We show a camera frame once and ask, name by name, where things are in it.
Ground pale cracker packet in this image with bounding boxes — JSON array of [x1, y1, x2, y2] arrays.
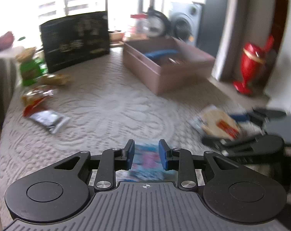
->
[[188, 105, 242, 140]]

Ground blue pink candy packet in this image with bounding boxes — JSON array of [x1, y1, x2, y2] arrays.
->
[[123, 143, 165, 182]]

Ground orange snack bar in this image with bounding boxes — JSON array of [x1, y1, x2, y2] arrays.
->
[[38, 74, 71, 85]]

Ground yellow red peanut packet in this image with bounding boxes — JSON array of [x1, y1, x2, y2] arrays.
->
[[21, 85, 56, 106]]

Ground blue seaweed snack bag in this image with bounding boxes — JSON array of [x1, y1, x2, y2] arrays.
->
[[144, 49, 179, 60]]

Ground clear bread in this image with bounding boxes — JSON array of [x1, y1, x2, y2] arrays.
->
[[168, 57, 184, 65]]

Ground white lace tablecloth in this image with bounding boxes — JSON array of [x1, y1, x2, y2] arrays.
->
[[0, 49, 248, 226]]

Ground red vase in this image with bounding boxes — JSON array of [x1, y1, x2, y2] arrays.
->
[[233, 35, 274, 95]]

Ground silver foil snack packet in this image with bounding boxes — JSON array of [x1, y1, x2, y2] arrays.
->
[[29, 110, 70, 134]]

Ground pink cardboard box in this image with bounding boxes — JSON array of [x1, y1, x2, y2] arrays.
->
[[123, 38, 215, 95]]

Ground black round pot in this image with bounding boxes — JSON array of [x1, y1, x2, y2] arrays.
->
[[145, 6, 171, 38]]

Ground grey washing machine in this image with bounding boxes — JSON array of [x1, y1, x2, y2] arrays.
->
[[169, 2, 203, 46]]

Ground large black snack bag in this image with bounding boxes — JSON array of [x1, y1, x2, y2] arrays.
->
[[39, 11, 110, 73]]

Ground clear jar red lid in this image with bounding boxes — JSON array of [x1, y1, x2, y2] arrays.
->
[[130, 13, 152, 39]]

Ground grey sofa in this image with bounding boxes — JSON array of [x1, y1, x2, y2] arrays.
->
[[0, 57, 17, 129]]

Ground floral blanket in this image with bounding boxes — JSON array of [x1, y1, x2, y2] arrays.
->
[[0, 31, 14, 52]]

